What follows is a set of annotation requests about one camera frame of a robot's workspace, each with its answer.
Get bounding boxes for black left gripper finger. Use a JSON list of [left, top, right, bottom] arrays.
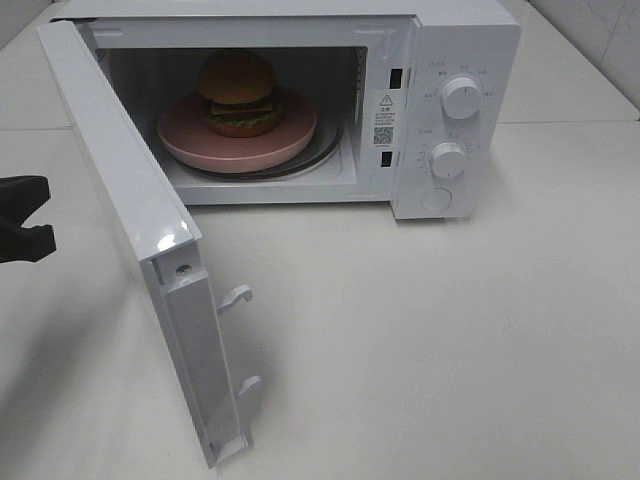
[[1, 175, 49, 220], [0, 222, 55, 263]]

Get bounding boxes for white microwave door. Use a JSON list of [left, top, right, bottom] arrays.
[[37, 20, 262, 468]]

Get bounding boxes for pink round plate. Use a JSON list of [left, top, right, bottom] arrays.
[[157, 89, 318, 174]]

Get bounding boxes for toy hamburger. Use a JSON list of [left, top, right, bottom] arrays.
[[196, 49, 283, 138]]

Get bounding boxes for round white door button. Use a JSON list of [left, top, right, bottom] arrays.
[[421, 187, 453, 213]]

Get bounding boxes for white warning label sticker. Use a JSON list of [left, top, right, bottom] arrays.
[[370, 89, 400, 148]]

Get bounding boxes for white microwave oven body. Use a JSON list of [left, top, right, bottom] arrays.
[[49, 1, 520, 219]]

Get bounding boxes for lower white timer knob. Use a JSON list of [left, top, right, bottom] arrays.
[[429, 142, 467, 180]]

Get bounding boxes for upper white power knob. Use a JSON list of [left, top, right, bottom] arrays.
[[440, 73, 483, 120]]

